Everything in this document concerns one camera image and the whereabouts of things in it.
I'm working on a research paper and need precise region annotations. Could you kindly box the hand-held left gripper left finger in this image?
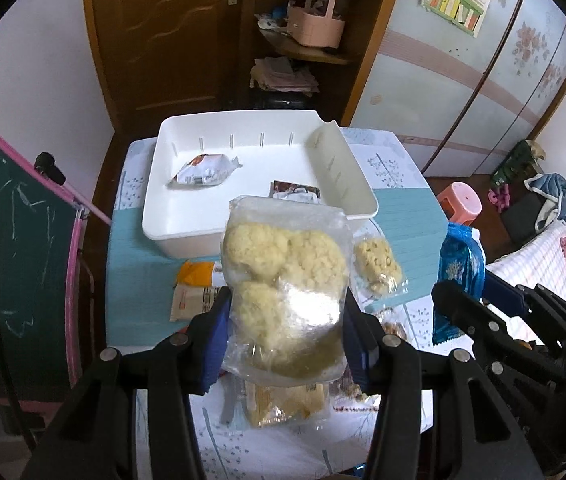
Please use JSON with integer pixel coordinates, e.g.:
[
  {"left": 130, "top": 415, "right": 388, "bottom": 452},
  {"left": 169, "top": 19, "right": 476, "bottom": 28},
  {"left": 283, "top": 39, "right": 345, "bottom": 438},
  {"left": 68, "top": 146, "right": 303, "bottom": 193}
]
[{"left": 20, "top": 285, "right": 235, "bottom": 480}]

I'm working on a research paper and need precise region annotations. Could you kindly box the pink plastic stool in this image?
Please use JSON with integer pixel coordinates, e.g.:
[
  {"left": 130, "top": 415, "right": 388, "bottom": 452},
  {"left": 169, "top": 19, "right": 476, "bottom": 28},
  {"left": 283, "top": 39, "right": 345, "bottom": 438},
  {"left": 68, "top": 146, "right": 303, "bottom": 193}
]
[{"left": 436, "top": 181, "right": 482, "bottom": 227}]

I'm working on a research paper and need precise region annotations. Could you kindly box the blue white towel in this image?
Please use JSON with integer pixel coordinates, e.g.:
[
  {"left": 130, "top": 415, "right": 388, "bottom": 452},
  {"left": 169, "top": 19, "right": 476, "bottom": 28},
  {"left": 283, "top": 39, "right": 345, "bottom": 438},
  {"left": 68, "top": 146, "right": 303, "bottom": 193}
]
[{"left": 523, "top": 172, "right": 566, "bottom": 226}]

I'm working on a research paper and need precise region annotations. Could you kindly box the light blue floral wardrobe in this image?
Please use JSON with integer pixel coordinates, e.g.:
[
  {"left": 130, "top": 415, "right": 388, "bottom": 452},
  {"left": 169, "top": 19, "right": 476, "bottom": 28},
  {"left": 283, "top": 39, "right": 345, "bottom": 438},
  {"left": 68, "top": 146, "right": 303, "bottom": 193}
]
[{"left": 348, "top": 0, "right": 566, "bottom": 176}]

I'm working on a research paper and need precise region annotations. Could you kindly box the black cushion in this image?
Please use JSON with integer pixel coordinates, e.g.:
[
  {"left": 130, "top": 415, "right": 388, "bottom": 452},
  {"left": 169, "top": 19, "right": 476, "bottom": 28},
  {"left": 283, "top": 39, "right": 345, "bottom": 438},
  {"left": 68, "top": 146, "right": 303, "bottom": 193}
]
[{"left": 500, "top": 192, "right": 549, "bottom": 246}]

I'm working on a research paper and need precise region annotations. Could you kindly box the checkered bed sheet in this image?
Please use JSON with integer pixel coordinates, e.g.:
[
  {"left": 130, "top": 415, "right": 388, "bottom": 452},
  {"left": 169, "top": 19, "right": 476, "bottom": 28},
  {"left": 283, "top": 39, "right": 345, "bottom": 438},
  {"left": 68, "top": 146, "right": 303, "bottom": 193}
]
[{"left": 486, "top": 220, "right": 566, "bottom": 331}]

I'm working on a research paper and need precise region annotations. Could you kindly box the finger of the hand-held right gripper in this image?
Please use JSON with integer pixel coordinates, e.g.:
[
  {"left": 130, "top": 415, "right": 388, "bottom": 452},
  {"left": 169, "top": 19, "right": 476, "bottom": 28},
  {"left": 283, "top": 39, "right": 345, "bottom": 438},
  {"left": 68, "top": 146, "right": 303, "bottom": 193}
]
[
  {"left": 483, "top": 269, "right": 566, "bottom": 357},
  {"left": 432, "top": 280, "right": 566, "bottom": 387}
]

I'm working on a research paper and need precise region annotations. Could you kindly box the stack of folded papers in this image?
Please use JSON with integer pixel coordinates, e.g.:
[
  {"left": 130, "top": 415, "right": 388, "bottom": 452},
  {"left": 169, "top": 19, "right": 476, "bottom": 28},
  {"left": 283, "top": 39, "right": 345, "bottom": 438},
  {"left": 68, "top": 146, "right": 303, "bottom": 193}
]
[{"left": 250, "top": 56, "right": 320, "bottom": 93}]

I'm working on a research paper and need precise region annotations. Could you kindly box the pink basket with handle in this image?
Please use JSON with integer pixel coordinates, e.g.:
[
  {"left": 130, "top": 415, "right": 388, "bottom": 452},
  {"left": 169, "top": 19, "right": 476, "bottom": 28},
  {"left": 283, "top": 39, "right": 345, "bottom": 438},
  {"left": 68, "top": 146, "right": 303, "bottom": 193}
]
[{"left": 287, "top": 0, "right": 348, "bottom": 48}]

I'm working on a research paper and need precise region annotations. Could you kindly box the small clear bag yellow snack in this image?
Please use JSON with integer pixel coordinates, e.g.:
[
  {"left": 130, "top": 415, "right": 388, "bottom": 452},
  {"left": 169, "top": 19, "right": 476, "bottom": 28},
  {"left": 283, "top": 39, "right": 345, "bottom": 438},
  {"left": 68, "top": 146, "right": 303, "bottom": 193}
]
[{"left": 353, "top": 237, "right": 409, "bottom": 301}]

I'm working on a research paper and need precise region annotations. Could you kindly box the black chalkboard knob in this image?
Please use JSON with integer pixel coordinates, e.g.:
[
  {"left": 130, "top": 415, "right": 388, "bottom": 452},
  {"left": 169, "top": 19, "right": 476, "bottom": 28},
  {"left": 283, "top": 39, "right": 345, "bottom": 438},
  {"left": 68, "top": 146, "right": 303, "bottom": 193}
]
[{"left": 34, "top": 152, "right": 67, "bottom": 186}]

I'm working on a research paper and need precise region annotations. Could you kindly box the dark brown snack packet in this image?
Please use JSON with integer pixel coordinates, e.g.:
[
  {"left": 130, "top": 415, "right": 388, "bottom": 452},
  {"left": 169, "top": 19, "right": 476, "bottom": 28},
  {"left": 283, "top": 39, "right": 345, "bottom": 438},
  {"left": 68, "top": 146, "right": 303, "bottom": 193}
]
[{"left": 269, "top": 180, "right": 321, "bottom": 204}]

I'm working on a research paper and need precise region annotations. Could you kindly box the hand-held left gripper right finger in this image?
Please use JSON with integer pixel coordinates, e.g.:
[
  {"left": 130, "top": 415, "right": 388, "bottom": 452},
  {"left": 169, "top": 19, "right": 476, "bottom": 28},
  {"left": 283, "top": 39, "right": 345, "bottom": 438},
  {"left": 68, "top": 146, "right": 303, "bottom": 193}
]
[{"left": 340, "top": 300, "right": 546, "bottom": 480}]

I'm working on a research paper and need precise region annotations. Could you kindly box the green cardboard box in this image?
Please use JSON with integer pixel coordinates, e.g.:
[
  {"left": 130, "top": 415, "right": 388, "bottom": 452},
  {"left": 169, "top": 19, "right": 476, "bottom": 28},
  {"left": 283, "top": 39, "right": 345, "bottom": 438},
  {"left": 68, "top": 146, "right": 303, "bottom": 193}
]
[{"left": 490, "top": 140, "right": 546, "bottom": 186}]

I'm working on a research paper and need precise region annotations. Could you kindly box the clear bag of puffed rice cakes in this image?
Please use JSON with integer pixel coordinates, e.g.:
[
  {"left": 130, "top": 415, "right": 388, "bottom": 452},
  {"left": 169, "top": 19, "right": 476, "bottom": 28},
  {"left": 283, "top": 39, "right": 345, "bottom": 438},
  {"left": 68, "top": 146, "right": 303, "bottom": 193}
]
[{"left": 220, "top": 195, "right": 356, "bottom": 388}]

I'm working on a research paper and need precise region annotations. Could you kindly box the brown wooden door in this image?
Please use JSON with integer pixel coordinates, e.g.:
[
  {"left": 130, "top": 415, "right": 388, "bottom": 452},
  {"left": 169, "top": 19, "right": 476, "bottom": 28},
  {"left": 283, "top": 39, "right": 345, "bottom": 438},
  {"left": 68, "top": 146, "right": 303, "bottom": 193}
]
[{"left": 83, "top": 0, "right": 259, "bottom": 133}]

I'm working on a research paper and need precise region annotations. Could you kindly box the wooden corner shelf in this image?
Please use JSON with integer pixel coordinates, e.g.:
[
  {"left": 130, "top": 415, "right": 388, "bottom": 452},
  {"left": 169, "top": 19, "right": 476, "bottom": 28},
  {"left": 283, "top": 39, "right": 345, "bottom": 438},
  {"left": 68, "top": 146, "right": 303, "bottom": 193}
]
[{"left": 240, "top": 0, "right": 409, "bottom": 126}]

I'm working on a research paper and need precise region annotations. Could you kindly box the orange beige snack packet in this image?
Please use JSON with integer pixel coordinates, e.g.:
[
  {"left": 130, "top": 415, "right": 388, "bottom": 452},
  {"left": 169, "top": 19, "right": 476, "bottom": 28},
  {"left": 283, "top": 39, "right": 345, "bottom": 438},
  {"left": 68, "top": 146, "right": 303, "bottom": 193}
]
[{"left": 170, "top": 260, "right": 229, "bottom": 323}]

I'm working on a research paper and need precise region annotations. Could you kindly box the green chalkboard with pink frame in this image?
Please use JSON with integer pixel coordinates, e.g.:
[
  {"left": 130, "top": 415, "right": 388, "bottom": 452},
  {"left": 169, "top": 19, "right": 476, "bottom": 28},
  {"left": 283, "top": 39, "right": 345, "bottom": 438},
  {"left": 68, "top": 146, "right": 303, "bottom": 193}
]
[{"left": 0, "top": 95, "right": 114, "bottom": 406}]

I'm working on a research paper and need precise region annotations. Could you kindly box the white red snack packet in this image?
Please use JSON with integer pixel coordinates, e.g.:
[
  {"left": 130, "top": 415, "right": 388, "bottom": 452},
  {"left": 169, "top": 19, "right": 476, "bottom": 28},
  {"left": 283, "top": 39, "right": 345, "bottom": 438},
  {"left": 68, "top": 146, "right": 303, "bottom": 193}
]
[{"left": 169, "top": 152, "right": 244, "bottom": 188}]

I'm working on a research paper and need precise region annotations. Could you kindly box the clear packet of crackers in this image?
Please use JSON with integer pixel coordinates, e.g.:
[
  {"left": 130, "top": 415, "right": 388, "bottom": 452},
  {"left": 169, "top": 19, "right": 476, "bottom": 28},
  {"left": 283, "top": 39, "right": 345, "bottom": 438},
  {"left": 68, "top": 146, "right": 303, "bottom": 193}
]
[{"left": 240, "top": 380, "right": 331, "bottom": 428}]

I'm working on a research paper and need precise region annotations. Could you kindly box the white plastic tray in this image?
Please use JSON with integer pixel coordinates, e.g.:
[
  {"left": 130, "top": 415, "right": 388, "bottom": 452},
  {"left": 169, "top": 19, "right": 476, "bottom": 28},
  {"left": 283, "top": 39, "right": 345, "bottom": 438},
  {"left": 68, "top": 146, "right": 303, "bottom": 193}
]
[{"left": 141, "top": 110, "right": 380, "bottom": 260}]

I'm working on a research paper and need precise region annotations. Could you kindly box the pink plastic toy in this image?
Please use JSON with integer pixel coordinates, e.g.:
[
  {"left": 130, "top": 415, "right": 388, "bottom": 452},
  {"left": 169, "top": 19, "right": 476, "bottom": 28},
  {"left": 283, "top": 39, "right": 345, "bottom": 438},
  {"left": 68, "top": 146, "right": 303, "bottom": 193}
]
[{"left": 487, "top": 185, "right": 513, "bottom": 211}]

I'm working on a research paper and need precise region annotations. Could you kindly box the black bin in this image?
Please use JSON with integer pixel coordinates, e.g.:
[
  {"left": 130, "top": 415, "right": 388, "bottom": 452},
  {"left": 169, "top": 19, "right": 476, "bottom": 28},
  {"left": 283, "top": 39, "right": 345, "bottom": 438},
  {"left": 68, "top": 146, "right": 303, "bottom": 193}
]
[{"left": 258, "top": 91, "right": 321, "bottom": 111}]

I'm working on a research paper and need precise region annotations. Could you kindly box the shiny blue snack packet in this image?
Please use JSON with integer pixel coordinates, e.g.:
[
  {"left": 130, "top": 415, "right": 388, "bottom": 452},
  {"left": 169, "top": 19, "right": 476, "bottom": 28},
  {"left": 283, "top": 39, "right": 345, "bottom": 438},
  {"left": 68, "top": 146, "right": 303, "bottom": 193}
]
[{"left": 432, "top": 222, "right": 486, "bottom": 346}]

